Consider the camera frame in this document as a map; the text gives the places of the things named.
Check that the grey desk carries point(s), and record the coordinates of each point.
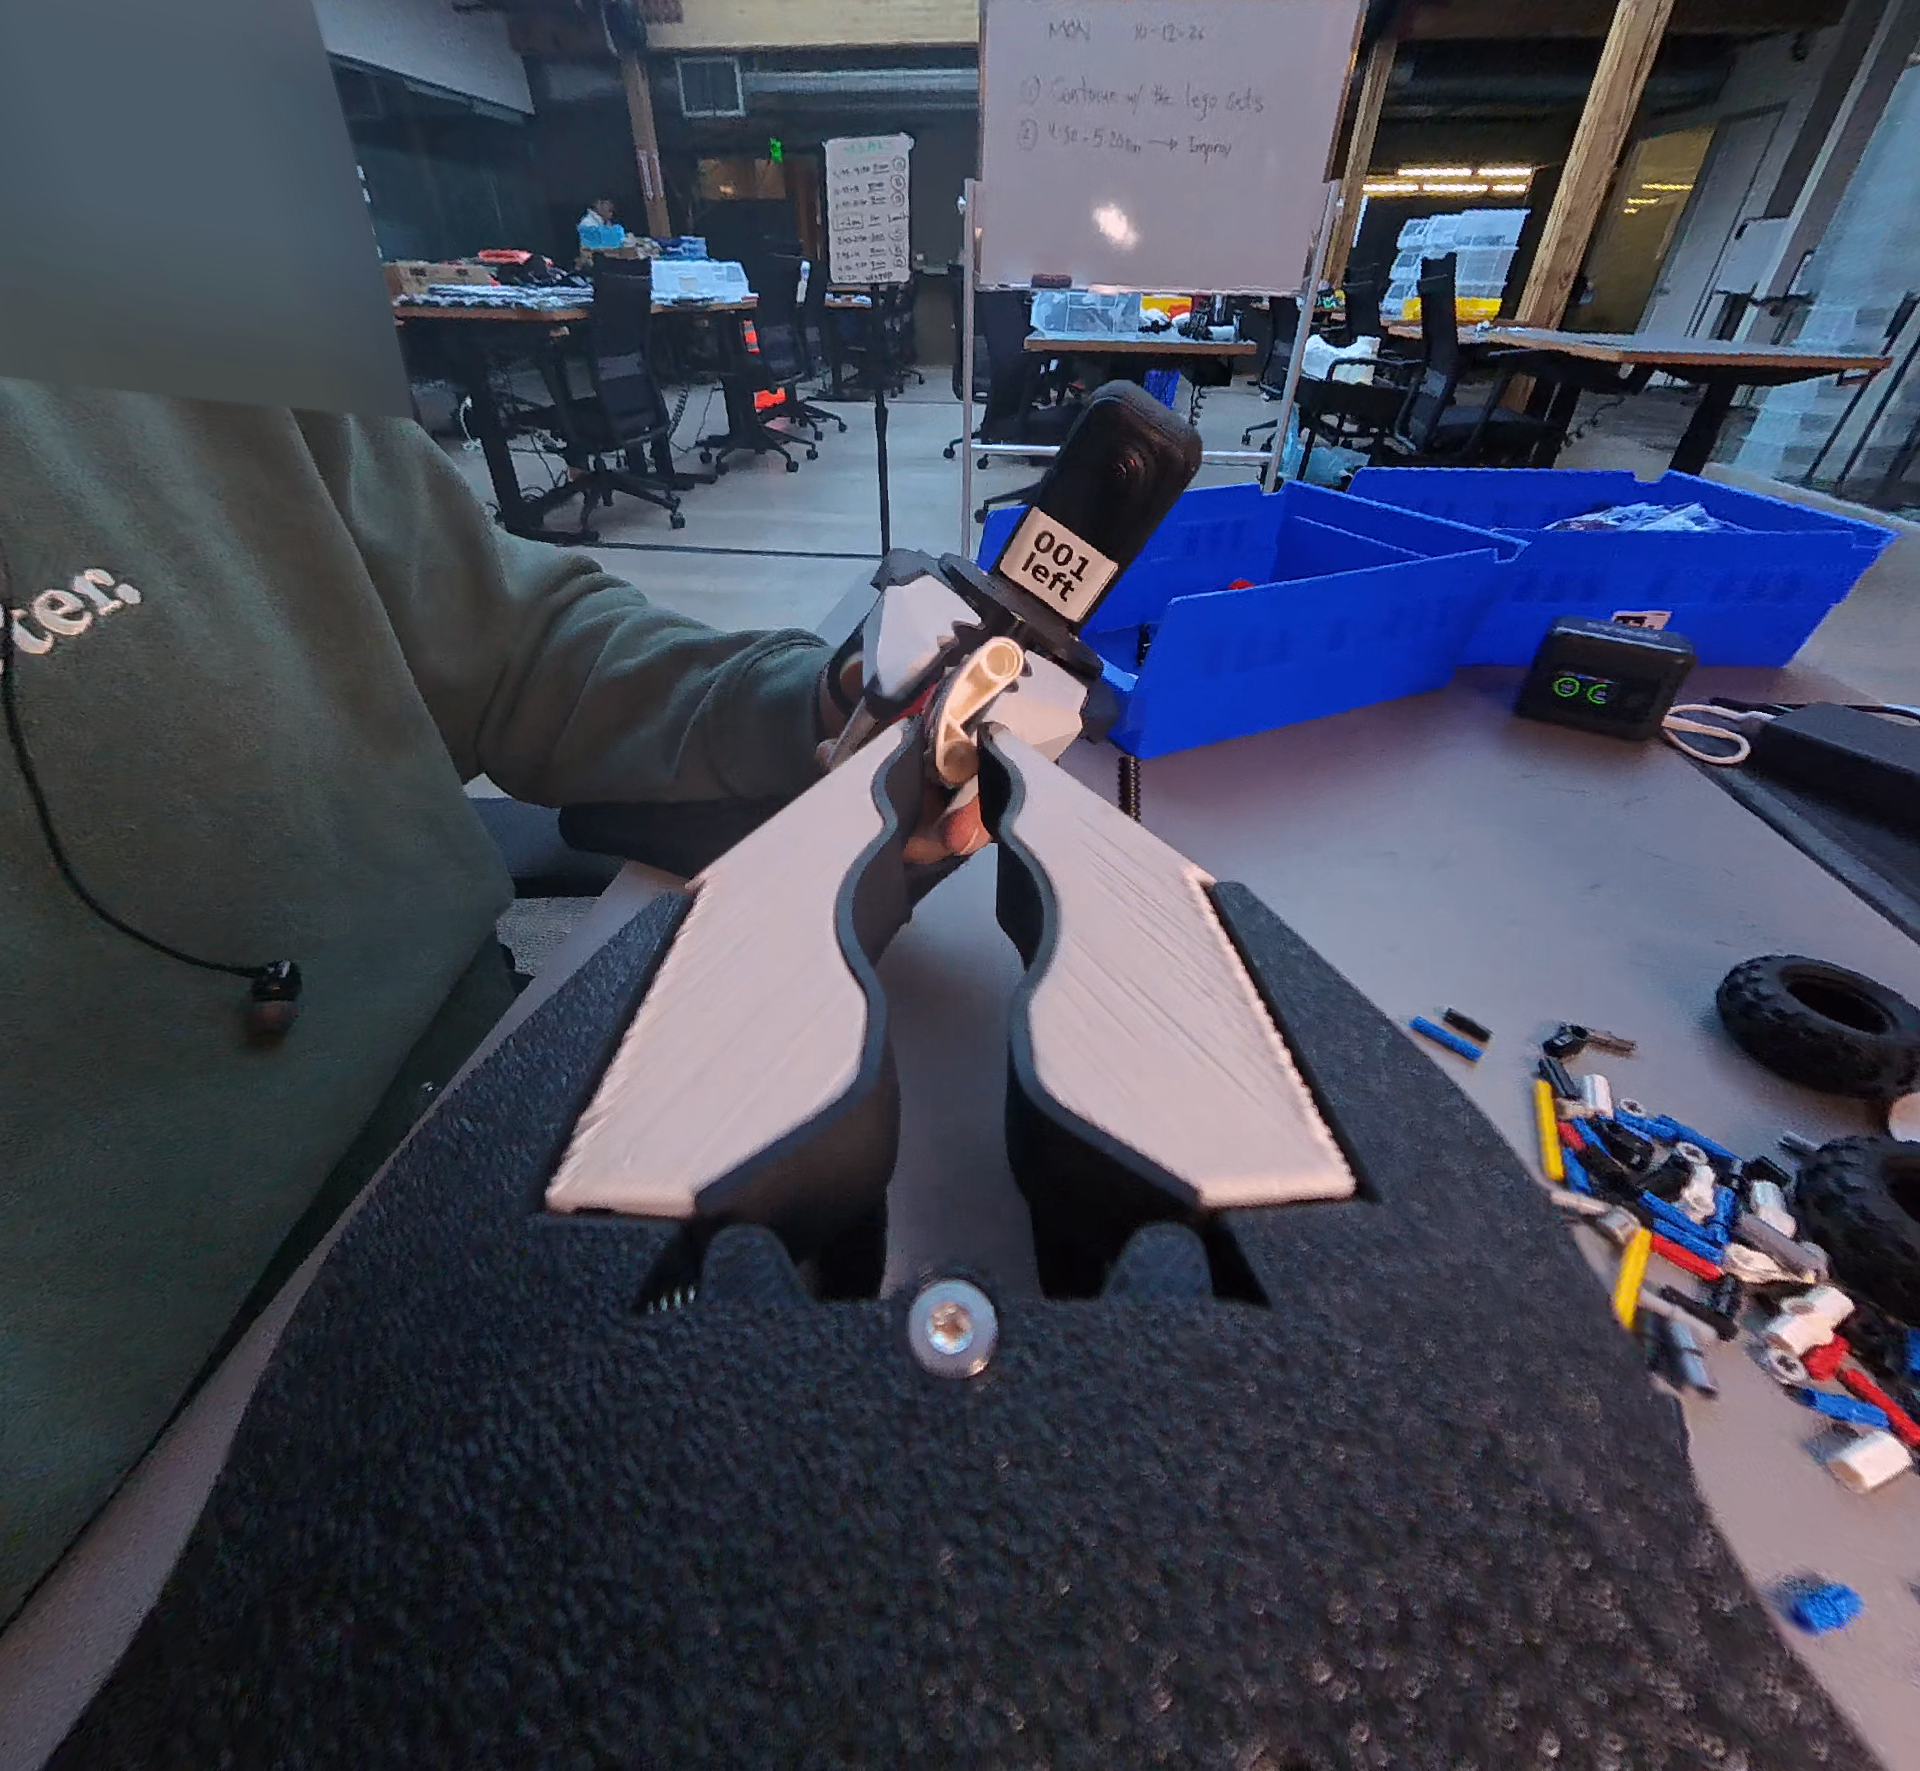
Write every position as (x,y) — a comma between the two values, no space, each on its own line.
(1423,869)

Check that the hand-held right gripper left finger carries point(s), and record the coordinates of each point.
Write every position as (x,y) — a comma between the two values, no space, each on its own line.
(736,1020)

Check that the blue plastic bin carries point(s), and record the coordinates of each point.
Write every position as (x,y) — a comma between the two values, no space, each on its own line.
(1723,584)
(1289,635)

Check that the black timer with green display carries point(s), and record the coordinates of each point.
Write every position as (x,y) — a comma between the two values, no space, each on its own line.
(1604,678)

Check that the person's left forearm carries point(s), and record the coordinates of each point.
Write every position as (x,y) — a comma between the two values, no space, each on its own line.
(599,661)

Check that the person's left hand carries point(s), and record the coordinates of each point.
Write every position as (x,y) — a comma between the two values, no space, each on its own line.
(944,830)

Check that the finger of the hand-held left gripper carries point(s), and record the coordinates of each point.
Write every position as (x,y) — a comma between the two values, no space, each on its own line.
(907,661)
(1044,712)

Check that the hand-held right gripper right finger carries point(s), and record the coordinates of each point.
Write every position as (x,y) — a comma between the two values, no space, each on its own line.
(1170,1037)

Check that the stack of clear storage boxes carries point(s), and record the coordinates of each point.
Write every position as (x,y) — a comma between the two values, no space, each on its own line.
(1459,266)

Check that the white schedule board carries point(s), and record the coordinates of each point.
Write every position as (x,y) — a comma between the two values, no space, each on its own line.
(868,212)

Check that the black power adapter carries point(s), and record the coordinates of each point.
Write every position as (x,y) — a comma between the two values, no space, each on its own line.
(1835,745)

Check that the pile of small brick parts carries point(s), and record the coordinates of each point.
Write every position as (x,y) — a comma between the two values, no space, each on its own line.
(1697,1199)

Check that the black rubber toy tyre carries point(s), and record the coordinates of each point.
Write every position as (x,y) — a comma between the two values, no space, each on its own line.
(1774,1037)
(1855,1250)

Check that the white tube brick piece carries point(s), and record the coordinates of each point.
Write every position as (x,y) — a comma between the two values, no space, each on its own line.
(969,712)

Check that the black office chair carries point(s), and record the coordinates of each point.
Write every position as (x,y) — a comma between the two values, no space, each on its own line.
(1423,363)
(770,347)
(608,378)
(1019,378)

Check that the wooden background table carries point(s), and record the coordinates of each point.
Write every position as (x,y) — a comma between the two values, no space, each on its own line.
(494,305)
(1140,347)
(1649,357)

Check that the wooden support post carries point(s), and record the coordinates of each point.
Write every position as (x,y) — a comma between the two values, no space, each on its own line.
(1621,78)

